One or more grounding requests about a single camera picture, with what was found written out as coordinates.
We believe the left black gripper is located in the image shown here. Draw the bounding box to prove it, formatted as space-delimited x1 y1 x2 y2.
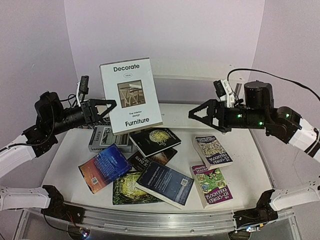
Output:
49 98 118 136

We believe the grey ianra book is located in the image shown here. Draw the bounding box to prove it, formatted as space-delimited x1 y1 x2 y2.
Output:
88 125 134 153

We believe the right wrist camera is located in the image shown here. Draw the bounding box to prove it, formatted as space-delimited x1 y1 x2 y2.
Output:
213 79 240 108

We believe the blue orange paperback book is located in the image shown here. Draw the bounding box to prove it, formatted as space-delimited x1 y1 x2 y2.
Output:
78 144 132 194

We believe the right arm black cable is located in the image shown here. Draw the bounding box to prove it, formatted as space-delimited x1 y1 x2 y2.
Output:
226 68 320 100

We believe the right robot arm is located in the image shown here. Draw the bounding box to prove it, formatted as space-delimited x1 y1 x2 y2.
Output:
188 80 320 230

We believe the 52-Storey Treehouse book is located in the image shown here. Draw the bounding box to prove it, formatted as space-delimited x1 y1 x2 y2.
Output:
192 135 234 170

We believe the green Alice book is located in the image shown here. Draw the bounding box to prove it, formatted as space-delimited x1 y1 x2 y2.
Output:
112 171 162 206

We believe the patterned placemat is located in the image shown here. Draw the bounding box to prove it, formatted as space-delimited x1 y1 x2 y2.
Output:
77 117 111 130

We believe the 117-Storey Treehouse book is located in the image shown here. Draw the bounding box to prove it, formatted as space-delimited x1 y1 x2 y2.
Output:
190 164 233 209

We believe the white two-tier shelf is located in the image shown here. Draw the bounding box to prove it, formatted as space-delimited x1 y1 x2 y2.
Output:
154 72 227 129

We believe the black gold-circle book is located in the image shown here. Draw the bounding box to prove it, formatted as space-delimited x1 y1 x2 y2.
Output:
129 127 182 158

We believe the dark Days book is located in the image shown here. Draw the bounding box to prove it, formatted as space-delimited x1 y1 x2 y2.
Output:
128 148 178 172

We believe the aluminium front rail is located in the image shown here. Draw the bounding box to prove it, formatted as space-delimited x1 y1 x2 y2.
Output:
22 199 298 232

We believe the Decorate Furniture large book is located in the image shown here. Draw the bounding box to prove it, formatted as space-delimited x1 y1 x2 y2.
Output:
99 57 163 135

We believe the dark blue barcode book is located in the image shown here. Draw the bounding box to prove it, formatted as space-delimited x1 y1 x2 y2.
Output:
135 161 194 209

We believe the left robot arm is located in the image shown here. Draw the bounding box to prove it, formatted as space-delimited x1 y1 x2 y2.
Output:
0 91 117 219

